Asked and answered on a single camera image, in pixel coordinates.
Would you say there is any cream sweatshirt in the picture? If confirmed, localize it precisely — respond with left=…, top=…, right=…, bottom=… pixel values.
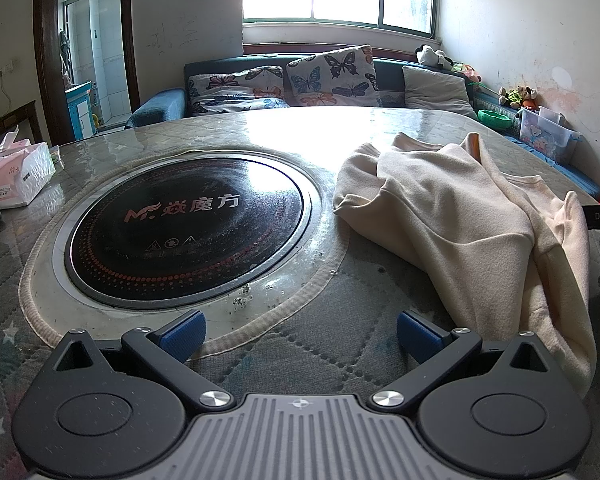
left=334, top=133, right=597, bottom=394

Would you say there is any quilted grey star tablecloth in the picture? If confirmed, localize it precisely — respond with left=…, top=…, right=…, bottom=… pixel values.
left=0, top=108, right=573, bottom=479

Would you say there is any panda plush toy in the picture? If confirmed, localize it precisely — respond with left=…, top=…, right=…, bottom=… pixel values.
left=415, top=44, right=454, bottom=70

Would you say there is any flat butterfly pillow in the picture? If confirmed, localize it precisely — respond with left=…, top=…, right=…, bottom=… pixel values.
left=187, top=65, right=288, bottom=116

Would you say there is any black round induction cooktop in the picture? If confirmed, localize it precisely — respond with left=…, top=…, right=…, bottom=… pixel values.
left=65, top=154, right=314, bottom=311

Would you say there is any blue corner sofa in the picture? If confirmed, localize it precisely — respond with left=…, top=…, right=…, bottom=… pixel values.
left=126, top=46, right=600, bottom=198

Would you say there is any grey cushion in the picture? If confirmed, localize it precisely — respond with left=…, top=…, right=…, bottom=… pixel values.
left=402, top=65, right=477, bottom=119

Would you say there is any green plastic bowl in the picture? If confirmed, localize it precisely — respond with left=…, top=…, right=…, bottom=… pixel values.
left=478, top=110, right=513, bottom=131

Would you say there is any clear plastic storage box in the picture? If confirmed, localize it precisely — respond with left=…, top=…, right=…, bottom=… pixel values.
left=519, top=108, right=581, bottom=164

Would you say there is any blue small cabinet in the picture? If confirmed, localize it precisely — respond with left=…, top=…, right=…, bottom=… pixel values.
left=65, top=81, right=97, bottom=140

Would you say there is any plush toys pile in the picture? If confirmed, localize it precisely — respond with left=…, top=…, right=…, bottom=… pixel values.
left=498, top=86, right=539, bottom=112

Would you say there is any upright butterfly pillow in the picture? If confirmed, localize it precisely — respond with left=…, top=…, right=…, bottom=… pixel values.
left=286, top=44, right=381, bottom=106

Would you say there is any pink white tissue pack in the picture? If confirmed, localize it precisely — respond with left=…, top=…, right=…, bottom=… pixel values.
left=0, top=127, right=56, bottom=210

